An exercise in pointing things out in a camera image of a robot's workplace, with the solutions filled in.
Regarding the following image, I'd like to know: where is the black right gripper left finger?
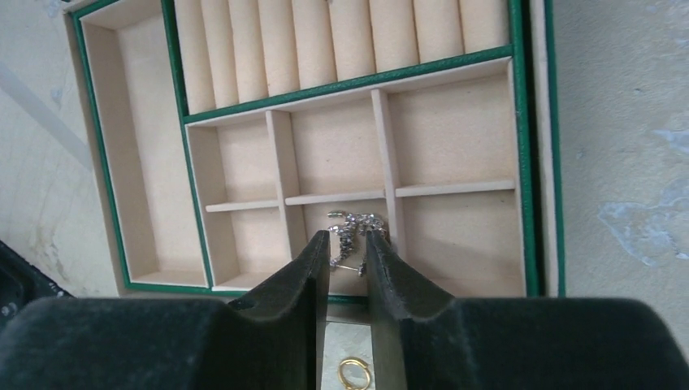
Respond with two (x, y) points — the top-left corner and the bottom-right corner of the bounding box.
(228, 230), (330, 389)

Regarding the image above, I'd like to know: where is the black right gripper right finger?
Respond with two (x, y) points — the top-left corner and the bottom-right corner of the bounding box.
(366, 232), (457, 389)

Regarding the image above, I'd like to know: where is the gold ring front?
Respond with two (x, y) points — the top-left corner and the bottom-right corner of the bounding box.
(337, 357), (372, 390)

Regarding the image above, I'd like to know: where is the beige removable jewelry tray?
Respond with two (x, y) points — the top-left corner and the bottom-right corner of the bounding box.
(162, 1), (541, 303)

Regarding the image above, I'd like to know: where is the green jewelry box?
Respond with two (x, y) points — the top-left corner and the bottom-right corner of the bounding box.
(65, 1), (565, 297)

